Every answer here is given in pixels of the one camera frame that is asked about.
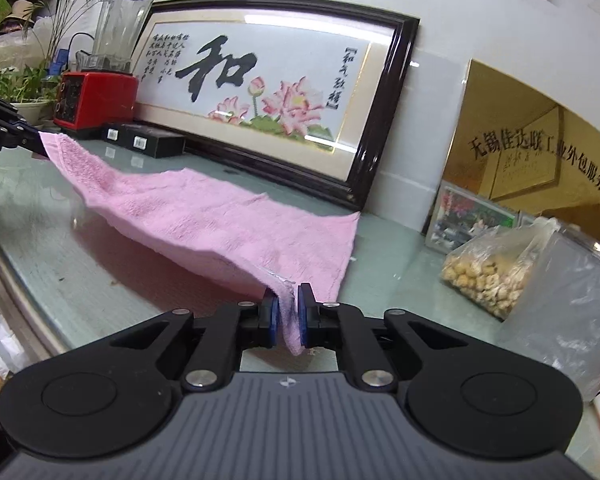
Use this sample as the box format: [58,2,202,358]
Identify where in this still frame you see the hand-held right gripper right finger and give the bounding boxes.
[296,282,469,392]

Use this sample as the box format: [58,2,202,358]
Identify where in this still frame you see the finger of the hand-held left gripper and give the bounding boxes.
[0,86,31,129]
[1,121,49,159]

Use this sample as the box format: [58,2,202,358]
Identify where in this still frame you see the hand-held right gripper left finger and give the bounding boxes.
[109,295,283,392]

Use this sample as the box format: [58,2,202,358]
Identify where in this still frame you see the pink towel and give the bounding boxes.
[39,131,362,357]

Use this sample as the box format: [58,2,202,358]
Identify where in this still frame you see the potted leafy plant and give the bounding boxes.
[0,62,62,129]

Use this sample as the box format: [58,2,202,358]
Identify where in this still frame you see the red blender with clear jar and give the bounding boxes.
[53,0,162,140]

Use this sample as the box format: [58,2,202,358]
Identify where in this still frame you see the black box with white label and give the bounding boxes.
[122,127,187,160]
[101,121,132,145]

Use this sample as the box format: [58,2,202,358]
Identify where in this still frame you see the straw hat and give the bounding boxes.
[0,0,39,37]

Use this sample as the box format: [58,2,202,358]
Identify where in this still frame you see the green palm plant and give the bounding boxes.
[22,0,112,77]

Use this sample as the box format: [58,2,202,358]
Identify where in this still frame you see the clear bag of yellow snacks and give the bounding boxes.
[439,216,564,322]

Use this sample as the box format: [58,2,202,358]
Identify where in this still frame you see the framed lotus embroidery picture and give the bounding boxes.
[132,0,421,213]

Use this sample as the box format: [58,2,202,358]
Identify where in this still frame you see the cloudy plastic bag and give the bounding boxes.
[497,227,600,404]

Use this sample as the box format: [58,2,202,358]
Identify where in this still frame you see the gold metal plaque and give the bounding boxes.
[422,58,600,262]

